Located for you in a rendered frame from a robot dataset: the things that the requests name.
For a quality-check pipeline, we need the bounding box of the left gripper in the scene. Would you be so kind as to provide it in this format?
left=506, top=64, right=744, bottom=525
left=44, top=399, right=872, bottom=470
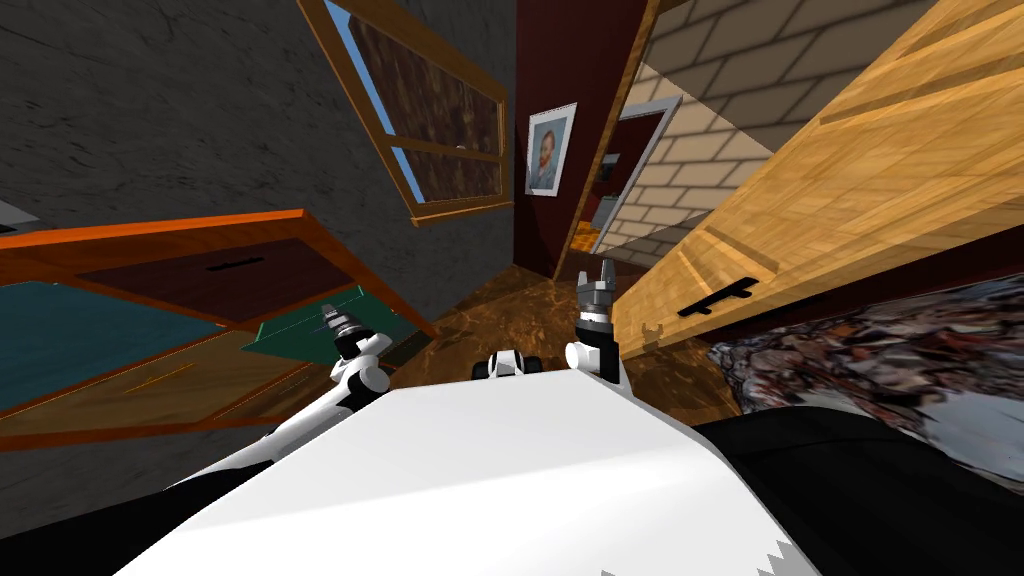
left=320, top=303, right=363, bottom=339

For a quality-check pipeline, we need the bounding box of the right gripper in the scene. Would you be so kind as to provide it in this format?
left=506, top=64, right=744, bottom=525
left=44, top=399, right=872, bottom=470
left=576, top=257, right=618, bottom=322

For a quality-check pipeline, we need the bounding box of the framed portrait picture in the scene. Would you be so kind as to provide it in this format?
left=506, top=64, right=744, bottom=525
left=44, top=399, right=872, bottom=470
left=523, top=102, right=579, bottom=199

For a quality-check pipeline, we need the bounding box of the orange wooden cabinet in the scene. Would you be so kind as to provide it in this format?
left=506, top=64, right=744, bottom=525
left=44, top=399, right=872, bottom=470
left=0, top=208, right=439, bottom=454

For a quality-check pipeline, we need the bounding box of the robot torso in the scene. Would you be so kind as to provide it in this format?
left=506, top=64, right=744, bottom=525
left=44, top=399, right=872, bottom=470
left=111, top=349, right=827, bottom=576

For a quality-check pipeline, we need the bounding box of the wooden framed window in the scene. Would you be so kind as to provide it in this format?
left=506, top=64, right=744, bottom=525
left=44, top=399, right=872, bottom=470
left=297, top=0, right=514, bottom=229

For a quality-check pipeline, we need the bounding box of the light wooden door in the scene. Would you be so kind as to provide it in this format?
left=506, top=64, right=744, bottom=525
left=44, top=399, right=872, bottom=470
left=611, top=0, right=1024, bottom=362

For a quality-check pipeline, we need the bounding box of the bed with patterned blanket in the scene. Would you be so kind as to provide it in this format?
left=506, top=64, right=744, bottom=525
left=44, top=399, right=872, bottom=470
left=707, top=274, right=1024, bottom=491

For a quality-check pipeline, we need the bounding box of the black door handle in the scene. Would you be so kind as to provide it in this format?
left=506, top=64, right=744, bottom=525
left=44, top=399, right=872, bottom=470
left=676, top=276, right=761, bottom=320

